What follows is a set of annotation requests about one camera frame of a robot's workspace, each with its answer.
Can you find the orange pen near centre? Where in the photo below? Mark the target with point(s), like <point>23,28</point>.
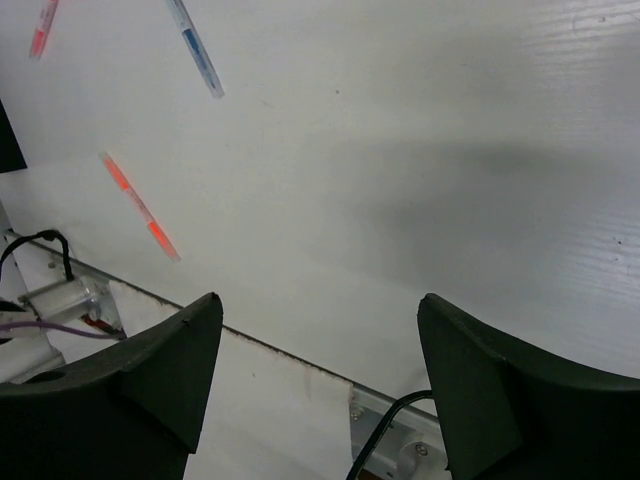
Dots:
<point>43,28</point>

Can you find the metal base plate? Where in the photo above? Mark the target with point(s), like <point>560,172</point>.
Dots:
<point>79,290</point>
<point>391,439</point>

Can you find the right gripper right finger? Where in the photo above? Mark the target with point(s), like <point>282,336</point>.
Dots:
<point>510,410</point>

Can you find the blue clear pen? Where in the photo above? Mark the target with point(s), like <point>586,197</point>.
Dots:
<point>196,47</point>

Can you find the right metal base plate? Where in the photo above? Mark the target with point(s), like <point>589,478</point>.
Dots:
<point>391,439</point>

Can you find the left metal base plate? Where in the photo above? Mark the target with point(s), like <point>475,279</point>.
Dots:
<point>79,290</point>

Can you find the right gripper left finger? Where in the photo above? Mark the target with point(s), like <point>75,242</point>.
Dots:
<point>134,410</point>

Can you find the orange clear pen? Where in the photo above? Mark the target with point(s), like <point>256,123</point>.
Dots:
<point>151,223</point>

